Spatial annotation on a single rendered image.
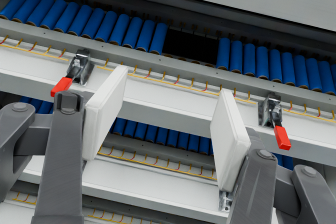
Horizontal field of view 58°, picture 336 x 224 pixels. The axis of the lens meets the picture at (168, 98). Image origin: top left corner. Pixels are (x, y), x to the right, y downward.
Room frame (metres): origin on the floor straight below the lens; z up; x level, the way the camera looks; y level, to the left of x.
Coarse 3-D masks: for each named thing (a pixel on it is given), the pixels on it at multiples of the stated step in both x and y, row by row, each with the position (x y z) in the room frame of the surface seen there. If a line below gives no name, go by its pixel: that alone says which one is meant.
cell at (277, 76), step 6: (270, 54) 0.46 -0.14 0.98; (276, 54) 0.45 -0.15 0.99; (270, 60) 0.44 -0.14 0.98; (276, 60) 0.44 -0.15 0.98; (270, 66) 0.43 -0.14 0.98; (276, 66) 0.43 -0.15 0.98; (270, 72) 0.42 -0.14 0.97; (276, 72) 0.42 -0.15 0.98; (270, 78) 0.41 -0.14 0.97; (276, 78) 0.41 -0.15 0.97
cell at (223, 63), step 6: (222, 42) 0.45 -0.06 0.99; (228, 42) 0.46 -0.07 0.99; (222, 48) 0.44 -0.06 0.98; (228, 48) 0.44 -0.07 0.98; (222, 54) 0.43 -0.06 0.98; (228, 54) 0.43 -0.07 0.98; (216, 60) 0.42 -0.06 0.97; (222, 60) 0.41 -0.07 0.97; (228, 60) 0.42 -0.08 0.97; (216, 66) 0.41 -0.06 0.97; (222, 66) 0.41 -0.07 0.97
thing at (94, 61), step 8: (0, 40) 0.37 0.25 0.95; (8, 40) 0.37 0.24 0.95; (16, 40) 0.37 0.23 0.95; (40, 48) 0.37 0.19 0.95; (64, 56) 0.37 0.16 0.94; (72, 56) 0.37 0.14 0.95; (104, 64) 0.37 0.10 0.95; (112, 64) 0.37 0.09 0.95; (136, 72) 0.37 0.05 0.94; (144, 72) 0.37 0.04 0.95; (152, 72) 0.38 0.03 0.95; (168, 80) 0.37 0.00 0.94; (176, 80) 0.37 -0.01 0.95; (184, 80) 0.38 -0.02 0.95; (208, 88) 0.37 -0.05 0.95; (216, 88) 0.38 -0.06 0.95; (224, 88) 0.38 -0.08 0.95; (240, 96) 0.38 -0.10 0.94; (256, 96) 0.38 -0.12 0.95; (288, 104) 0.38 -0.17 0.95; (312, 112) 0.38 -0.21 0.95; (320, 112) 0.38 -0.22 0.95; (328, 112) 0.38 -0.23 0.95
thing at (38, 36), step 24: (0, 24) 0.37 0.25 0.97; (24, 24) 0.38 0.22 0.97; (48, 48) 0.36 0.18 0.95; (72, 48) 0.37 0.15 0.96; (96, 48) 0.37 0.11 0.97; (120, 48) 0.38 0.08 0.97; (168, 72) 0.38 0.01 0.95; (192, 72) 0.37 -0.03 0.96; (216, 72) 0.38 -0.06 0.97; (264, 96) 0.38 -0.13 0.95; (288, 96) 0.38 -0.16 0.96; (312, 96) 0.38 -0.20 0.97
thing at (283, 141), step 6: (276, 108) 0.34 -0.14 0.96; (270, 114) 0.34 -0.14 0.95; (276, 114) 0.34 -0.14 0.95; (276, 120) 0.32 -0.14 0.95; (276, 126) 0.31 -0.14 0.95; (276, 132) 0.30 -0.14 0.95; (282, 132) 0.30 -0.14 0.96; (276, 138) 0.29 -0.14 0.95; (282, 138) 0.28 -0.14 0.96; (288, 138) 0.29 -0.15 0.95; (282, 144) 0.28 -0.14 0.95; (288, 144) 0.28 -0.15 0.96
